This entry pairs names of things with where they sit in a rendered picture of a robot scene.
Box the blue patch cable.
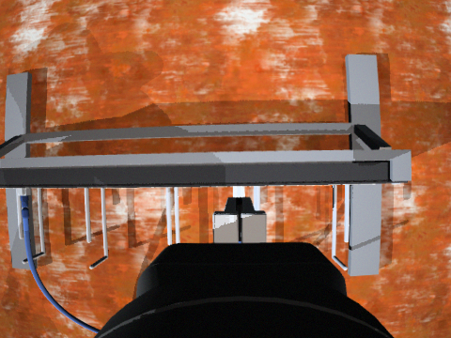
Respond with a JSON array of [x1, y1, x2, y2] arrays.
[[22, 207, 100, 333]]

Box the black patch panel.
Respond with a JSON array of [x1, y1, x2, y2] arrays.
[[0, 54, 412, 276]]

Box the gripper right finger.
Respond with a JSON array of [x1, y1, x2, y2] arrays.
[[239, 197, 267, 243]]

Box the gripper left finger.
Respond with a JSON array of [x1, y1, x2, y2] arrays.
[[212, 197, 240, 243]]

